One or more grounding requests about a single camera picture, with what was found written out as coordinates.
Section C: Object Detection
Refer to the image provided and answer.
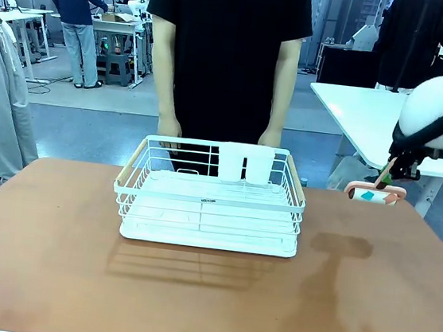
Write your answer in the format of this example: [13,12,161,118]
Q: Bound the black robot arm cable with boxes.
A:
[390,87,443,155]

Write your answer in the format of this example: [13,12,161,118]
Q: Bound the person's right hand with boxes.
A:
[155,115,185,151]

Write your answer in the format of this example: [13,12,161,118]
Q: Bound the white background desk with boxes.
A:
[0,3,63,86]
[43,9,156,91]

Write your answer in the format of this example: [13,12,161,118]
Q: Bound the person's left forearm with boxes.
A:
[266,35,304,136]

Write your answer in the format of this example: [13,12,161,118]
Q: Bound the hanging gray trousers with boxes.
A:
[0,18,55,186]

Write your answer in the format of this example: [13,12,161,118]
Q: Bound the person in black t-shirt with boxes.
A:
[129,0,318,186]

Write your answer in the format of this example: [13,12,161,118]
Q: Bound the white wire dish rack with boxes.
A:
[109,130,313,241]

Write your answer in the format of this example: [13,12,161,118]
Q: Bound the pink lint roller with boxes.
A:
[342,150,412,209]

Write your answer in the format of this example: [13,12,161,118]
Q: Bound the white machine housing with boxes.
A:
[345,21,380,54]

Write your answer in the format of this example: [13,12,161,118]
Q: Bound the person's left hand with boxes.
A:
[256,127,284,150]

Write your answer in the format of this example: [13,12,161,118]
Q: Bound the bystander in navy jacket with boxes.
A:
[37,0,114,92]

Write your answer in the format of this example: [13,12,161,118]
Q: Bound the cardboard box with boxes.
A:
[100,10,138,25]

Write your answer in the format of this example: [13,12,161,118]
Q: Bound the person's right forearm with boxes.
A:
[140,12,192,123]

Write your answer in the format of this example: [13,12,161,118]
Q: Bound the black cabinet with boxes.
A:
[316,43,382,90]

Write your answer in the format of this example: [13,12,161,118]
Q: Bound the gray step stool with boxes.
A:
[102,51,134,88]

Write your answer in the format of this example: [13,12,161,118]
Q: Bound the white drip tray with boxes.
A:
[117,164,305,260]

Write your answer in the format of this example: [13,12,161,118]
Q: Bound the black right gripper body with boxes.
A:
[386,141,426,184]

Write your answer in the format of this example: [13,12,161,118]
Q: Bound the bystander in black clothes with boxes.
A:
[368,0,443,98]

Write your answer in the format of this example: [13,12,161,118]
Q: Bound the white cutlery holder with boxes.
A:
[215,140,277,187]

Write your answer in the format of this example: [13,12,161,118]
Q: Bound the white side table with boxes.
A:
[296,81,443,221]

